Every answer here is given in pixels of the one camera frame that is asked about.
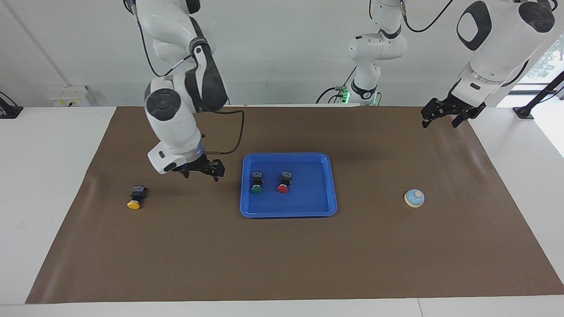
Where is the black table clamp mount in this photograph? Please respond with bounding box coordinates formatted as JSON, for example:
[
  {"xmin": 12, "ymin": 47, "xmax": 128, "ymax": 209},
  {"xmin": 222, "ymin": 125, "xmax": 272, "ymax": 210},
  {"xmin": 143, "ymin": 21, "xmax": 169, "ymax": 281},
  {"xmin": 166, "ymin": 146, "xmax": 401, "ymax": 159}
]
[{"xmin": 0, "ymin": 91, "xmax": 23, "ymax": 119}]

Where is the brown table mat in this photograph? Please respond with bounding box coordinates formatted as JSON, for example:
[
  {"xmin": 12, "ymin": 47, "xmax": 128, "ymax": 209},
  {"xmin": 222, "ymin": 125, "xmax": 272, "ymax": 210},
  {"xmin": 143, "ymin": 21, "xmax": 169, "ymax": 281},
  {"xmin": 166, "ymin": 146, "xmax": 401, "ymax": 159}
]
[{"xmin": 25, "ymin": 106, "xmax": 564, "ymax": 304}]

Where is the black base cable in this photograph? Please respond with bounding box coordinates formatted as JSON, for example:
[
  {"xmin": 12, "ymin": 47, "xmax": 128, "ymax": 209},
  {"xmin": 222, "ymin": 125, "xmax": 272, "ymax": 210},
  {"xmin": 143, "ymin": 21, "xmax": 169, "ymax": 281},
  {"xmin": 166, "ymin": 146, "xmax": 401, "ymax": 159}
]
[{"xmin": 315, "ymin": 86, "xmax": 351, "ymax": 105}]

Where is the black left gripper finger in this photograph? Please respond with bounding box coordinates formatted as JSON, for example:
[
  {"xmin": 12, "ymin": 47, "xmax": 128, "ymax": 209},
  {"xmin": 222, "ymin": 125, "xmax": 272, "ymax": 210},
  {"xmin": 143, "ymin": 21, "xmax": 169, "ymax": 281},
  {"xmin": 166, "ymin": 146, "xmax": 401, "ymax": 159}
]
[
  {"xmin": 453, "ymin": 103, "xmax": 486, "ymax": 129},
  {"xmin": 421, "ymin": 99, "xmax": 443, "ymax": 129}
]

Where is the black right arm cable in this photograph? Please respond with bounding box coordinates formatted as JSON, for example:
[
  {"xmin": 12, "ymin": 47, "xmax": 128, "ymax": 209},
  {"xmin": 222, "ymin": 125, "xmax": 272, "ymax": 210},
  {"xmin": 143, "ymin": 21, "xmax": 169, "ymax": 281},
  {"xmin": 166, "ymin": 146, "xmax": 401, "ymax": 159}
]
[{"xmin": 126, "ymin": 0, "xmax": 245, "ymax": 155}]

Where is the red push button switch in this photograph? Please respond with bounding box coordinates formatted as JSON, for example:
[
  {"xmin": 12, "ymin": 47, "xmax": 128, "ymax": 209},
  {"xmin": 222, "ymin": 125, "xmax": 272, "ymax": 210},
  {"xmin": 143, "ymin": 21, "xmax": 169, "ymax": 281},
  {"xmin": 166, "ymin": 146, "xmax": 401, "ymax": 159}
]
[{"xmin": 277, "ymin": 170, "xmax": 293, "ymax": 194}]

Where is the yellow push button switch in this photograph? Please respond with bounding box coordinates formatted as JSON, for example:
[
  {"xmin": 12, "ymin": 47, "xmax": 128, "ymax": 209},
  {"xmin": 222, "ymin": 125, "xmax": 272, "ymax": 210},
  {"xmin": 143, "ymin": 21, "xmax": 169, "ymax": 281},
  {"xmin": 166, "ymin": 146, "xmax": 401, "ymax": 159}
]
[{"xmin": 127, "ymin": 185, "xmax": 148, "ymax": 210}]

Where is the light blue desk bell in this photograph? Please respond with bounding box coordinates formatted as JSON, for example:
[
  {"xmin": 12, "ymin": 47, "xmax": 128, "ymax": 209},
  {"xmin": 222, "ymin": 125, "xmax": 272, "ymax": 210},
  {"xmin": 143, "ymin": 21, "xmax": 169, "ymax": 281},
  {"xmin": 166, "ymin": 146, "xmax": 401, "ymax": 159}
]
[{"xmin": 404, "ymin": 188, "xmax": 425, "ymax": 208}]

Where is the blue plastic tray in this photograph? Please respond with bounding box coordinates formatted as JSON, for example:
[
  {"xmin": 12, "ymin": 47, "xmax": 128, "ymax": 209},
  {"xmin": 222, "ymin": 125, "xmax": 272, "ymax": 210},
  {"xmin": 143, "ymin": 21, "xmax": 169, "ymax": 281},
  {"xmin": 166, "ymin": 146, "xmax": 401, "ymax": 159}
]
[{"xmin": 240, "ymin": 152, "xmax": 338, "ymax": 218}]

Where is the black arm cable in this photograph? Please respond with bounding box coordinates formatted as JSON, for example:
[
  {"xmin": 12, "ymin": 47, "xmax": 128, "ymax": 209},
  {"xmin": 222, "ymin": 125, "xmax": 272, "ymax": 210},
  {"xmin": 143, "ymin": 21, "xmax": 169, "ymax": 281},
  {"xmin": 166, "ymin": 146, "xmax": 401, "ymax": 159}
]
[
  {"xmin": 399, "ymin": 0, "xmax": 454, "ymax": 33},
  {"xmin": 126, "ymin": 0, "xmax": 245, "ymax": 155}
]

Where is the white wall socket box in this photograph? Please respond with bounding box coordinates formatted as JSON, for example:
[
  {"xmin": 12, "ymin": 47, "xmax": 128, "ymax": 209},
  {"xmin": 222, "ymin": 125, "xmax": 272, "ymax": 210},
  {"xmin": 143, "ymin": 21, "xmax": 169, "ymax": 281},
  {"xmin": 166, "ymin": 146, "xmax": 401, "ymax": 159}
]
[{"xmin": 48, "ymin": 86, "xmax": 91, "ymax": 107}]

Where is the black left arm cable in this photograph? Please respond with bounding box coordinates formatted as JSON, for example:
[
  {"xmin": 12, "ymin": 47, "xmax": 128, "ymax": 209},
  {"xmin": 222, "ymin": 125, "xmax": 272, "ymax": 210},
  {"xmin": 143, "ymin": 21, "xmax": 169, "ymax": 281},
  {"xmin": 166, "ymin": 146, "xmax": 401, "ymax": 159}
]
[{"xmin": 399, "ymin": 0, "xmax": 454, "ymax": 33}]

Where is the black angled stand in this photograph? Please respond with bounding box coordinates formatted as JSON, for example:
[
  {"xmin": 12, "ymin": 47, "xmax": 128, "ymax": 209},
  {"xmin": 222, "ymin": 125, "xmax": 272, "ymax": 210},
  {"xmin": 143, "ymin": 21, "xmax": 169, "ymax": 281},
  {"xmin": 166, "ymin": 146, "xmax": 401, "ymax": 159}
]
[{"xmin": 512, "ymin": 70, "xmax": 564, "ymax": 120}]

